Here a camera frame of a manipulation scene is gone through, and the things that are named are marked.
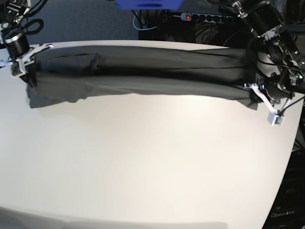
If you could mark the white power strip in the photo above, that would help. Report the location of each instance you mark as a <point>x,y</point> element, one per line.
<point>206,18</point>

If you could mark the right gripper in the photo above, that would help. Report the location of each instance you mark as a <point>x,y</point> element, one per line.
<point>20,51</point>

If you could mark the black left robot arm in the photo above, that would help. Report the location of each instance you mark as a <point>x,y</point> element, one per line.
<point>267,26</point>

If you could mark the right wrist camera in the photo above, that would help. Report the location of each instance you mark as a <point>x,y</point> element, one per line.
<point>15,70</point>

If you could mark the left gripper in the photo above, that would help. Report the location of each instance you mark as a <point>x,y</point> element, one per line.
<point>269,94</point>

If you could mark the grey T-shirt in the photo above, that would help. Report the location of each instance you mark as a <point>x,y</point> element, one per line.
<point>70,74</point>

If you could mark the blue plastic box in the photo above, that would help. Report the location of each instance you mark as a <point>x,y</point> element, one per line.
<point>149,4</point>

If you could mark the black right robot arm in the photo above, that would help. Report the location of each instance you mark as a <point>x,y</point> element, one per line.
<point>14,30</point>

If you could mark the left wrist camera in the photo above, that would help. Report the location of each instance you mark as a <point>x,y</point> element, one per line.
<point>275,119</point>

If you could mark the black OpenArm base box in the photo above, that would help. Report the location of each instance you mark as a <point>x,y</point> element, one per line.
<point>288,209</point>

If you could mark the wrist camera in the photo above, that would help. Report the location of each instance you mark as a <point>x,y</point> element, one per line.
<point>15,70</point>
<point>275,119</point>

